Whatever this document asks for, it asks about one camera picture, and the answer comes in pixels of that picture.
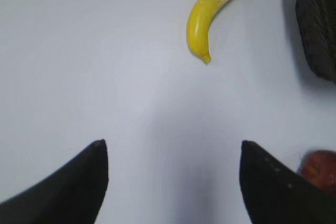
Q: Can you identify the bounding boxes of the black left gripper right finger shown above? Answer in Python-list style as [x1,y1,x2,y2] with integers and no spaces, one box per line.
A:
[239,140,335,223]

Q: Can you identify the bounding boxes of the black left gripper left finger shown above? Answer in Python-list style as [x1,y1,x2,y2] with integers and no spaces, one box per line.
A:
[1,140,109,223]

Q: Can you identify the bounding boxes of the dark woven basket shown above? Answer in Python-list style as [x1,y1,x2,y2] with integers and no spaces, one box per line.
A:
[295,0,335,82]

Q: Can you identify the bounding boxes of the dark red apple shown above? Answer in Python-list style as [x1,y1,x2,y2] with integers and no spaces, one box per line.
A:
[298,150,335,196]

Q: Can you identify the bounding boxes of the yellow banana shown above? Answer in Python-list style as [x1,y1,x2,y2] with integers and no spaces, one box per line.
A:
[186,0,231,65]

